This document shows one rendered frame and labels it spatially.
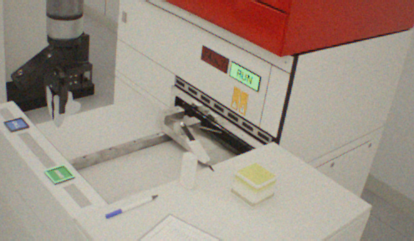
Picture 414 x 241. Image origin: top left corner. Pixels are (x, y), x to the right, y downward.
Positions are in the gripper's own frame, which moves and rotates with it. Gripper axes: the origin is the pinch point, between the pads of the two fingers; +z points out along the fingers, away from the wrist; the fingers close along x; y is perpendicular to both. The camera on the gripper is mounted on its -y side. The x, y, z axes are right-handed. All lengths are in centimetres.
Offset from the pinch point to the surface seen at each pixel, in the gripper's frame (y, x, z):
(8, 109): 2.4, 35.7, 14.7
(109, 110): 42, 43, 29
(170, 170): 38.6, 4.1, 28.7
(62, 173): 1.5, -0.1, 14.3
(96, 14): 206, 330, 105
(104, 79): 144, 210, 111
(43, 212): -3.9, -0.1, 23.9
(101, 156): 23.1, 17.0, 26.6
